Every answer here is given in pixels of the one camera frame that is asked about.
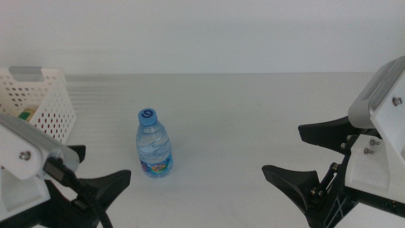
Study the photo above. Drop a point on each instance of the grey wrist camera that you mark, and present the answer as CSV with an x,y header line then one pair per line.
x,y
41,139
367,104

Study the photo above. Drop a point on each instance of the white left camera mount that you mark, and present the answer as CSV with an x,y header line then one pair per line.
x,y
16,177

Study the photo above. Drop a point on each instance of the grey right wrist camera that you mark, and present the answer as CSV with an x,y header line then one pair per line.
x,y
367,104

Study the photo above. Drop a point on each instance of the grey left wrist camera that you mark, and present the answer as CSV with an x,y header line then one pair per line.
x,y
41,139

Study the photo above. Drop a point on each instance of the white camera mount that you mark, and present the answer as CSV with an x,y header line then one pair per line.
x,y
16,177
376,168

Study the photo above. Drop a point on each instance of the yellow tea bottle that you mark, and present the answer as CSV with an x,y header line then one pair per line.
x,y
28,113

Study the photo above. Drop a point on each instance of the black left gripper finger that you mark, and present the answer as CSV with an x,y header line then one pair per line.
x,y
79,151
110,187

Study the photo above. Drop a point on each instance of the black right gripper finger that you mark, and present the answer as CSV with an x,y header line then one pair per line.
x,y
294,185
329,134

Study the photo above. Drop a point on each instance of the clear water bottle blue cap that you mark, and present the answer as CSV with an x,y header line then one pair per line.
x,y
154,149

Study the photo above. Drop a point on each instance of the white perforated plastic basket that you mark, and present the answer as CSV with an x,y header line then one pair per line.
x,y
55,95

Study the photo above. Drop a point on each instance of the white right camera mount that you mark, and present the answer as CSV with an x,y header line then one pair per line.
x,y
376,168

